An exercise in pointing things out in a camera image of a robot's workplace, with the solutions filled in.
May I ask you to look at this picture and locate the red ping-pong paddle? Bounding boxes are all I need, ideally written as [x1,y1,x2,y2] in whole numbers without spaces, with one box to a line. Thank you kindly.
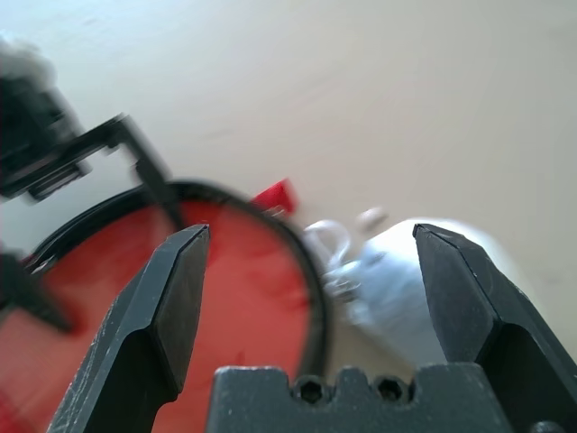
[0,200,316,433]

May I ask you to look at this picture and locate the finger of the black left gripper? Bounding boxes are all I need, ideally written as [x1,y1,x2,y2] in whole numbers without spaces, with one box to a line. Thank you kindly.
[0,251,74,334]

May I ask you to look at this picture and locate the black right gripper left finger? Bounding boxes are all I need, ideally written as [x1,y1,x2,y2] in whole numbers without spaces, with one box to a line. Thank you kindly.
[44,224,213,433]

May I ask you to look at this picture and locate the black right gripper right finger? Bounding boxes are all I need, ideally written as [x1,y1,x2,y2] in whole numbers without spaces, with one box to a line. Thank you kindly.
[411,222,577,433]

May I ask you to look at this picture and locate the black red paddle case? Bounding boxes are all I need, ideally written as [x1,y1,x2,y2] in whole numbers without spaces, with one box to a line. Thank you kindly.
[0,178,335,433]

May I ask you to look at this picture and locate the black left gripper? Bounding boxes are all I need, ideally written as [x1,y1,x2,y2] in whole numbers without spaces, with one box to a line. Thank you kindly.
[0,38,187,230]

